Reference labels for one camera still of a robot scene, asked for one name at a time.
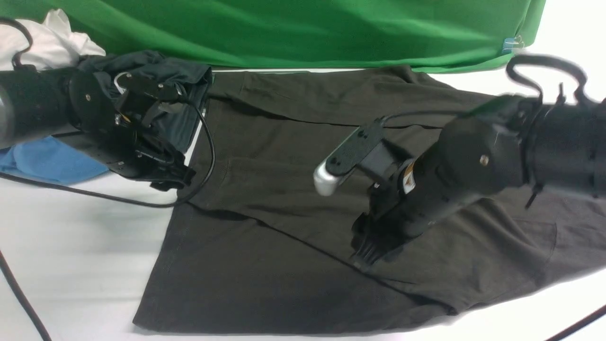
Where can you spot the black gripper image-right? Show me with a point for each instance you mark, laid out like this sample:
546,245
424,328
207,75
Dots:
409,195

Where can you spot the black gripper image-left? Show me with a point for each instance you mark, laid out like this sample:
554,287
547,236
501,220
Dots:
122,137

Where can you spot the dark gray long-sleeve shirt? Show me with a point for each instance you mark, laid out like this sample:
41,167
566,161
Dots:
257,251

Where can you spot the dark teal crumpled shirt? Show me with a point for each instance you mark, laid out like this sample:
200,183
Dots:
191,78

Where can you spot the blue crumpled shirt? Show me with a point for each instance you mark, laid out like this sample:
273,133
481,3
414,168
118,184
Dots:
50,161

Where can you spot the white crumpled shirt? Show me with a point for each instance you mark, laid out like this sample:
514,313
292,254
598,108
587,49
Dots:
55,44

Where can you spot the green backdrop cloth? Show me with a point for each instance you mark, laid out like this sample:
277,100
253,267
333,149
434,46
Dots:
433,36

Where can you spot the blue binder clip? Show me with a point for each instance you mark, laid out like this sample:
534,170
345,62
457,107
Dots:
512,45

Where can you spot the wrist camera image-right arm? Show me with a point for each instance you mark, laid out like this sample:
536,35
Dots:
341,162

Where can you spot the wrist camera image-left arm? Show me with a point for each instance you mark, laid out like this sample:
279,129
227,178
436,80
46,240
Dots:
148,88

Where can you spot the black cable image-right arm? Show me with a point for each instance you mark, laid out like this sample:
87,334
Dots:
531,318

